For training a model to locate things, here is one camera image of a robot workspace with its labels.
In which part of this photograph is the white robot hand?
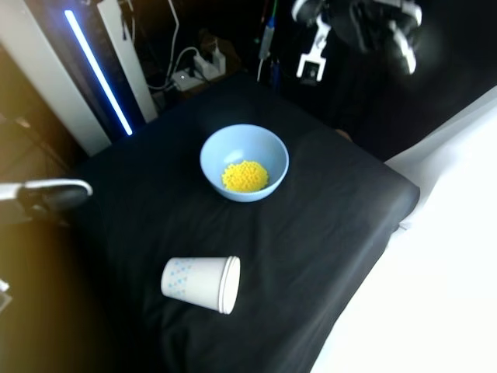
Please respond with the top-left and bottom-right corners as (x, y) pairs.
(290, 0), (424, 77)
(0, 177), (94, 225)

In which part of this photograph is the white paper cup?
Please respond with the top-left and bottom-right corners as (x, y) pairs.
(161, 255), (242, 315)

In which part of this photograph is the light blue bowl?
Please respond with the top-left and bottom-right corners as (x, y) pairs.
(200, 124), (290, 203)

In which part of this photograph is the white column with blue light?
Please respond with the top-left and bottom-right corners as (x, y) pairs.
(0, 0), (158, 157)

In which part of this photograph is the white adapter box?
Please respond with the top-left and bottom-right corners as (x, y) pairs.
(172, 69), (205, 92)

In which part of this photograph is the white power strip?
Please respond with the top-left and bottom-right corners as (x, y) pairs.
(193, 44), (227, 78)

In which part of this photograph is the white sheet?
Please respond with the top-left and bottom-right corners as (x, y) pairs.
(310, 83), (497, 373)

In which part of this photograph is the black tablecloth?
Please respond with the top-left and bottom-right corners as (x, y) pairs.
(65, 71), (422, 373)

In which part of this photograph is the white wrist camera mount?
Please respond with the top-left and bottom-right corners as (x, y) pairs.
(297, 15), (331, 83)

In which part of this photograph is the white hanging cable connector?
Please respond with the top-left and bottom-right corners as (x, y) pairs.
(256, 0), (281, 83)

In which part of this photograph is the white cable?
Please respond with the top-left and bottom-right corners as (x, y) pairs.
(147, 0), (203, 92)

